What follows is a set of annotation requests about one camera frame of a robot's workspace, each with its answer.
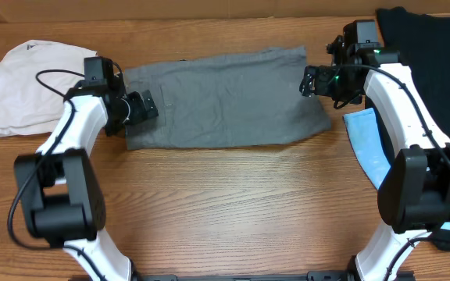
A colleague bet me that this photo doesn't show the grey shorts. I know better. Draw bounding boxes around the grey shorts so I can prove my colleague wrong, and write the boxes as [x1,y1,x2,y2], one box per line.
[125,46,331,150]

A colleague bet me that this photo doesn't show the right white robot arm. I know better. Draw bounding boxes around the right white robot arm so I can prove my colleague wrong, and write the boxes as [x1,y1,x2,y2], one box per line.
[299,20,450,280]

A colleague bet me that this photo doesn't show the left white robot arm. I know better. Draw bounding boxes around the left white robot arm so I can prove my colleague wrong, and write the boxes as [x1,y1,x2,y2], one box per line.
[6,56,159,280]

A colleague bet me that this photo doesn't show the light blue garment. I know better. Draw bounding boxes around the light blue garment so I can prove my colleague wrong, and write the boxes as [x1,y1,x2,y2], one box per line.
[344,108,450,233]

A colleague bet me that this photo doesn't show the black garment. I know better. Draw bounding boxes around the black garment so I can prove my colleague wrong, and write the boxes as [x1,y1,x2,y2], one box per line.
[364,6,450,251]

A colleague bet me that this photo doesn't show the beige folded garment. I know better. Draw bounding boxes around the beige folded garment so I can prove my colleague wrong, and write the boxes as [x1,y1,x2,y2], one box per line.
[0,40,97,137]

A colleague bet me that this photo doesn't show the cardboard backboard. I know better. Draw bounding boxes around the cardboard backboard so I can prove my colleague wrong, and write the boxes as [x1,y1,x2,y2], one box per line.
[0,0,450,23]

